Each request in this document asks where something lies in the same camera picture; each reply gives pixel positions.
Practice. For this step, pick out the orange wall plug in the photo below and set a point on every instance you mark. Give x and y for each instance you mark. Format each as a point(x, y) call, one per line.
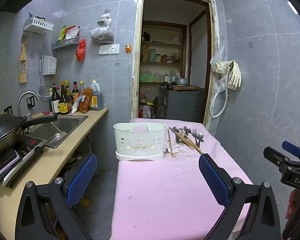
point(128, 49)

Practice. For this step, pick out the metal mesh strainer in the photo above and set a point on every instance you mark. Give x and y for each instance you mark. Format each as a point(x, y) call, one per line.
point(42, 91)

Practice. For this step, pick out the white plastic utensil basket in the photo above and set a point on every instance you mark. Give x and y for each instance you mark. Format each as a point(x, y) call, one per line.
point(140, 142)

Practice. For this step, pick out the metal fork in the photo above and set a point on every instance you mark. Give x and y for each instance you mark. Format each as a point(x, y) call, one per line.
point(195, 133)

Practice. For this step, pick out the wooden cutting board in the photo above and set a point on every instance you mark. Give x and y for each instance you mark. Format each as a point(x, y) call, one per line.
point(185, 87)

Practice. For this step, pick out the beige kitchen countertop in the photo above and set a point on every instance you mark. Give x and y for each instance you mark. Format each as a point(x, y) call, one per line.
point(65, 157)

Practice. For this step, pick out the metal bowl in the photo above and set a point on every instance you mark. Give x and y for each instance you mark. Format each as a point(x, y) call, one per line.
point(169, 83)

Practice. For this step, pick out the green canister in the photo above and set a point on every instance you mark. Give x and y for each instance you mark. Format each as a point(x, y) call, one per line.
point(152, 55)

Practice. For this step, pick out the grey cabinet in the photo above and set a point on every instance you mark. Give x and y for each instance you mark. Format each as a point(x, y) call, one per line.
point(182, 105)

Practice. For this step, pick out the dark flat device purple edge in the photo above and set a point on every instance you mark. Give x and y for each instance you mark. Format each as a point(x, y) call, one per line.
point(2, 163)

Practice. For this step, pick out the person's right hand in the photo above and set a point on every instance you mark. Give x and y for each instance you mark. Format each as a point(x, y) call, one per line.
point(293, 201)

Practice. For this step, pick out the clear hanging plastic bag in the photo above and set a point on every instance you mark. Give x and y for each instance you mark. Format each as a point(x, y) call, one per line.
point(219, 85)

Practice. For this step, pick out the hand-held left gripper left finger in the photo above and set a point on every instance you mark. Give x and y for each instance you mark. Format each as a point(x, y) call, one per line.
point(81, 177)

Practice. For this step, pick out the clear bag of dried goods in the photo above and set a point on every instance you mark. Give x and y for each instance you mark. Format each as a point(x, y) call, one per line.
point(102, 33)

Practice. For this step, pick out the wooden door frame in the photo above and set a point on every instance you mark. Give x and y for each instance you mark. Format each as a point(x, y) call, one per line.
point(137, 55)

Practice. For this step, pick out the large oil jug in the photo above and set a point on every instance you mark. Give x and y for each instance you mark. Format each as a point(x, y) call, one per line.
point(97, 100)

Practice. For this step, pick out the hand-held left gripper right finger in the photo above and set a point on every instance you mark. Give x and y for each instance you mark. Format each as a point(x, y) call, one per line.
point(212, 177)

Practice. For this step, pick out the stainless steel sink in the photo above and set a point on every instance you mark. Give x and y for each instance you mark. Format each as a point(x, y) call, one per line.
point(62, 127)

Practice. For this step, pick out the green snack packet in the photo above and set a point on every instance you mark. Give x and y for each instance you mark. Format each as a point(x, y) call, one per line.
point(61, 33)

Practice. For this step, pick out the grey wall shelf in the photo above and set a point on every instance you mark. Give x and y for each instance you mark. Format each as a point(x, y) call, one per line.
point(65, 44)

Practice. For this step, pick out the wall switch and socket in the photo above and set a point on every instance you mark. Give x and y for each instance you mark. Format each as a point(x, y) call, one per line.
point(104, 49)

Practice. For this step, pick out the clear bottle yellow cap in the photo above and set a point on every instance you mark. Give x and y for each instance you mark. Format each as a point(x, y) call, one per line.
point(81, 87)

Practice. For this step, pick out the white wall basket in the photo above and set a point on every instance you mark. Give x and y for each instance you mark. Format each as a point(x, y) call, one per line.
point(38, 25)

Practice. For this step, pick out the dark bottle yellow label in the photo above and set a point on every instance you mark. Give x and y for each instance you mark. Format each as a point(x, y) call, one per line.
point(68, 92)

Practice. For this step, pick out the red chili packet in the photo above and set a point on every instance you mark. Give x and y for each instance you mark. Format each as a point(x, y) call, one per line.
point(86, 102)

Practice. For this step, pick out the red snack packets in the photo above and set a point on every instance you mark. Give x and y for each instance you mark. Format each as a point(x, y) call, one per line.
point(72, 32)

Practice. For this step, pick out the white and blue bag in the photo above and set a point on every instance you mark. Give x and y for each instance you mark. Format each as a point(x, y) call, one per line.
point(77, 106)

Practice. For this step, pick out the dark bottle red label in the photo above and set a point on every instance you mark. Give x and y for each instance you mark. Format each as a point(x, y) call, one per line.
point(75, 91)

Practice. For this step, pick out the metal pot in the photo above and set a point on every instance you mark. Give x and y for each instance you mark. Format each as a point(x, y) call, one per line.
point(181, 81)

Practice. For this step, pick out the pink floral tablecloth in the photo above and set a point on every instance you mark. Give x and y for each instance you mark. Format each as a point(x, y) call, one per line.
point(165, 192)

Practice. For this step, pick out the black induction cooker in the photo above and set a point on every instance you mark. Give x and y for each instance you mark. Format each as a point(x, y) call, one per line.
point(27, 151)

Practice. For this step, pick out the black wall socket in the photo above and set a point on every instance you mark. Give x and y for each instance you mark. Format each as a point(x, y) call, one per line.
point(30, 102)
point(8, 110)

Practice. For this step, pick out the pink soap dish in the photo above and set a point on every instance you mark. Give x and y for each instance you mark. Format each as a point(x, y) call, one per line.
point(48, 113)

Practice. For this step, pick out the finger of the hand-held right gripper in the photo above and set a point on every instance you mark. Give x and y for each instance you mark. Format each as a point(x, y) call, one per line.
point(291, 148)
point(275, 156)

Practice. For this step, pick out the pale rubber glove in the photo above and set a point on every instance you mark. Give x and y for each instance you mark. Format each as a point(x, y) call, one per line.
point(235, 76)
point(220, 66)

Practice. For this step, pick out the green box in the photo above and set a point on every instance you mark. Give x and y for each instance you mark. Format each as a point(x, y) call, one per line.
point(146, 78)

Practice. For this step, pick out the tall soy sauce bottle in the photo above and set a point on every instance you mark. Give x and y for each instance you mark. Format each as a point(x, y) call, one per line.
point(63, 103)

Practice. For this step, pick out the black wok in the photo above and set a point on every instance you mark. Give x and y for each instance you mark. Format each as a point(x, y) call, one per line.
point(2, 130)

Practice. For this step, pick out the metal faucet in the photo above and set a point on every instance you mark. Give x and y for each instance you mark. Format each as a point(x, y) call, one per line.
point(21, 100)

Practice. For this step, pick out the red plastic bag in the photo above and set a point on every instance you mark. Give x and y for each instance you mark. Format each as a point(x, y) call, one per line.
point(80, 52)

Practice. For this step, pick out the wooden shelf unit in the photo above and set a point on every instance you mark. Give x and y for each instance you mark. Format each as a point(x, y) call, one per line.
point(162, 43)

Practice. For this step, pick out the dark pump bottle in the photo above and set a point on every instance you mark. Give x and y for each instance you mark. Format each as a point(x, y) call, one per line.
point(55, 102)

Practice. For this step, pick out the small glass jar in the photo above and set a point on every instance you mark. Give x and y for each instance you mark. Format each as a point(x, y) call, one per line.
point(158, 58)

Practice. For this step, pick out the wooden grater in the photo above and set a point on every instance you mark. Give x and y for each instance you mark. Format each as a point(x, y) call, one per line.
point(22, 65)

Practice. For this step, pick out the white box on wall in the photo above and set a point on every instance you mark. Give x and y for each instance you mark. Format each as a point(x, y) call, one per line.
point(49, 65)

